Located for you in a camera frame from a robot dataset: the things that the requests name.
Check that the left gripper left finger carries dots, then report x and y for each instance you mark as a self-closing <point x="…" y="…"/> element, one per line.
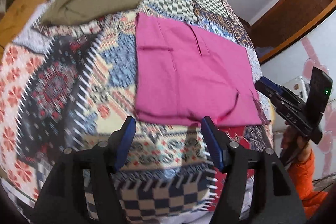
<point x="80" y="189"/>

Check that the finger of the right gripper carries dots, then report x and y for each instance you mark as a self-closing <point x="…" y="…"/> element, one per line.
<point x="292" y="109"/>
<point x="266" y="87"/>

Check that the pink pants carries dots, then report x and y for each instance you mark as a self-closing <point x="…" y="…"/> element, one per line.
<point x="186" y="73"/>

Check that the orange right sleeve forearm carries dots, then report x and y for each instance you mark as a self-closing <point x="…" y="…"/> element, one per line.
<point x="301" y="173"/>

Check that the right hand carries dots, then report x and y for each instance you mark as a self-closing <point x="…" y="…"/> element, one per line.
<point x="302" y="152"/>

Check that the white suitcase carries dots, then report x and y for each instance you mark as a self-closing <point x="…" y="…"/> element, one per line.
<point x="299" y="86"/>

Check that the wardrobe door with hearts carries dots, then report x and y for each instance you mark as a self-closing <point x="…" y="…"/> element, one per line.
<point x="307" y="68"/>

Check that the brown wooden door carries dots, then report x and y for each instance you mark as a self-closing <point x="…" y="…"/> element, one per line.
<point x="285" y="23"/>

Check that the patchwork patterned bedspread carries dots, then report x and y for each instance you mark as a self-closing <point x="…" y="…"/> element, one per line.
<point x="167" y="177"/>

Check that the yellow wooden side table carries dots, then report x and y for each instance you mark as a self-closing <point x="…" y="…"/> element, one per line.
<point x="15" y="18"/>

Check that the olive green pants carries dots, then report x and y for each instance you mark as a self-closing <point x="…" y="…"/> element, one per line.
<point x="77" y="12"/>

